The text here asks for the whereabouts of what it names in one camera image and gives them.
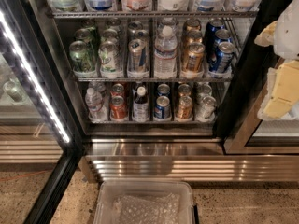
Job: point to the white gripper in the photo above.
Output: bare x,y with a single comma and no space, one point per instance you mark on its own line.
289,34

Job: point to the orange gold soda can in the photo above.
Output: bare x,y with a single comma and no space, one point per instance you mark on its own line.
193,57

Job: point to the blue can middle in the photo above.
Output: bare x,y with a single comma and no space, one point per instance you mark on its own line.
222,35

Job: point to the blue can back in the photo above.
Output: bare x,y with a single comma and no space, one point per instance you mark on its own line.
211,27

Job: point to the silver can bottom front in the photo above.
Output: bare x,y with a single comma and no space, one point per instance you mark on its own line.
206,107

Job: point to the orange can middle row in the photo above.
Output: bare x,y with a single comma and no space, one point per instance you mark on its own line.
192,36

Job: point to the orange can row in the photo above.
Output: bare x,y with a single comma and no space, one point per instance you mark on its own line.
192,24
192,36

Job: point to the orange can back row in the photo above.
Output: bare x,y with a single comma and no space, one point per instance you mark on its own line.
192,24

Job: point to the gold can bottom front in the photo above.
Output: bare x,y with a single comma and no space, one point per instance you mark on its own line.
184,108

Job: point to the clear water bottle middle shelf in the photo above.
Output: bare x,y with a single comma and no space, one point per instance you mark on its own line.
165,53

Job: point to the blue pepsi can bottom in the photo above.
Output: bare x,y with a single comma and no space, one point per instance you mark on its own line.
162,108

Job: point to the silver blue can front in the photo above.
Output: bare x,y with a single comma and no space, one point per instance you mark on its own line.
137,55

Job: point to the red orange can bottom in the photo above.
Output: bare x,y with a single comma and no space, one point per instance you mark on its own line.
118,107

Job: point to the white green 7up can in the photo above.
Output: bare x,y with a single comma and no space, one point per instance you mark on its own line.
109,57

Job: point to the water bottle bottom shelf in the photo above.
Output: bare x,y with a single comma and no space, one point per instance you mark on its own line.
96,105

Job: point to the green can front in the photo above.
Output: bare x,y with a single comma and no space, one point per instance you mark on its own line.
81,57

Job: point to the glass fridge door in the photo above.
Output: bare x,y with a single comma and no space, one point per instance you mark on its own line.
40,140

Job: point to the dark bottle white label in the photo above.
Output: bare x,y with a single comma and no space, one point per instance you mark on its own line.
141,105

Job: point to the bubble wrap sheet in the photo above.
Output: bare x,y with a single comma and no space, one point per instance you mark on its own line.
149,209

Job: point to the clear plastic bin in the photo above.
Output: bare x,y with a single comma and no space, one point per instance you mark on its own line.
111,190

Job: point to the middle wire shelf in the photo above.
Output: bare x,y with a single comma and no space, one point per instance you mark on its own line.
148,80

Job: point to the wire shelf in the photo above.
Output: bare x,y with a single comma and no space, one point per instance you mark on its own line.
148,80
152,14

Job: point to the upper wire shelf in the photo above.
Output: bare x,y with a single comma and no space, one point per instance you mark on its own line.
152,14

